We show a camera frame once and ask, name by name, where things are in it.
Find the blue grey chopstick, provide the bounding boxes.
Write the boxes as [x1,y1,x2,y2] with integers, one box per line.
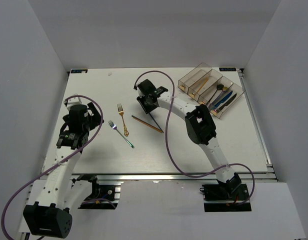
[149,113,164,133]

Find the gold chopstick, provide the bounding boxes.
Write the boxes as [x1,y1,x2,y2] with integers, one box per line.
[194,77,209,96]
[131,115,164,133]

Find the blue knife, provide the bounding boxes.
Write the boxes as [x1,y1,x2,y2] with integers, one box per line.
[211,90,233,111]

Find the black spoon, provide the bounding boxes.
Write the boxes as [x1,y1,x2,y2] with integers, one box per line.
[206,84,224,106]

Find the black knife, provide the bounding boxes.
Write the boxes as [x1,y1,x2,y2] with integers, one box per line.
[217,94,237,112]

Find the iridescent pink spoon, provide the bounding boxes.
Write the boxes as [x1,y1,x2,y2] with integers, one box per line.
[208,87,229,109]

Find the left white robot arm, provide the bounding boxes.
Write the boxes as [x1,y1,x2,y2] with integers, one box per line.
[23,101,104,239]

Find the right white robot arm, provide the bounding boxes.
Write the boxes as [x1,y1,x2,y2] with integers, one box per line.
[134,79,242,200]

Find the gold ornate fork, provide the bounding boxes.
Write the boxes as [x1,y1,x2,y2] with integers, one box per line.
[117,103,129,137]

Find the iridescent rainbow fork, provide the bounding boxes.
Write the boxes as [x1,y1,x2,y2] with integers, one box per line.
[108,120,135,149]

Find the left blue table label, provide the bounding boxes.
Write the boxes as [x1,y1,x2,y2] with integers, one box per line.
[70,69,88,74]

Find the blue table label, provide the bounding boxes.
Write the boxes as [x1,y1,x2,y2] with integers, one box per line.
[70,69,88,74]
[218,67,237,72]

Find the clear compartment organizer tray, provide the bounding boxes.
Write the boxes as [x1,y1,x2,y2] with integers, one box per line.
[178,62,245,119]

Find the right blue table label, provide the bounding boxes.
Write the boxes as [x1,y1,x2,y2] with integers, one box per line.
[218,67,237,72]

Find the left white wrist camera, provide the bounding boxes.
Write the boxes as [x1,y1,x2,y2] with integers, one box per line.
[63,94,82,111]

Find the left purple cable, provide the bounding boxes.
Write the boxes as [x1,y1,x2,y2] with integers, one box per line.
[0,94,104,240]

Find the purple cable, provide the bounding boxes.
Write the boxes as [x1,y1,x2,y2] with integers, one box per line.
[133,70,256,206]
[0,94,104,240]

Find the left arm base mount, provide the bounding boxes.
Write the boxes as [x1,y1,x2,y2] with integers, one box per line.
[71,174,119,210]

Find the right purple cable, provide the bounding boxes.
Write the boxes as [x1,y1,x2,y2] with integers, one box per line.
[133,70,256,206]

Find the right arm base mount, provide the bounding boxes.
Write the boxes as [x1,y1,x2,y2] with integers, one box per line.
[199,184,252,213]

